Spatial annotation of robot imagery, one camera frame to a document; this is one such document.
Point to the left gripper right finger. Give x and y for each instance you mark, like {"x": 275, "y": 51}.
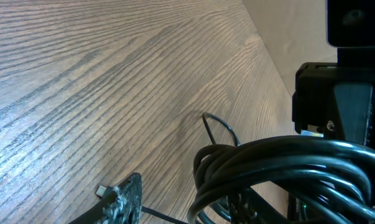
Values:
{"x": 248, "y": 207}

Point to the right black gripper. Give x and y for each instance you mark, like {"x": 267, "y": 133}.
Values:
{"x": 339, "y": 99}

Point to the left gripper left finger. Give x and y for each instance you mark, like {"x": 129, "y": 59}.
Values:
{"x": 119, "y": 205}

